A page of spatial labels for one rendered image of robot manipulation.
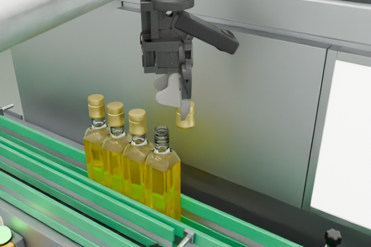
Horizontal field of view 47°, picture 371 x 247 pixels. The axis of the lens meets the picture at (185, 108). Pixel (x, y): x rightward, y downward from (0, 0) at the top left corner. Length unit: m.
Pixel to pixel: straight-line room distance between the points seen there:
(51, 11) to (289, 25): 0.45
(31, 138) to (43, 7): 0.85
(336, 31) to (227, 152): 0.35
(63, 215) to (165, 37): 0.45
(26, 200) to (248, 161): 0.51
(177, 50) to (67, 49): 0.54
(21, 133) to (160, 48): 0.69
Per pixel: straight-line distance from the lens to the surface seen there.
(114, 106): 0.88
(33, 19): 0.44
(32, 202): 1.04
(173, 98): 0.73
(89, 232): 0.92
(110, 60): 1.07
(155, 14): 0.69
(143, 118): 0.84
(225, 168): 0.95
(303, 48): 0.76
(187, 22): 0.69
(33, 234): 1.07
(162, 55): 0.70
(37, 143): 1.25
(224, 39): 0.71
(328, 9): 0.74
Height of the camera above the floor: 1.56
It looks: 28 degrees down
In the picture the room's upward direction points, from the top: straight up
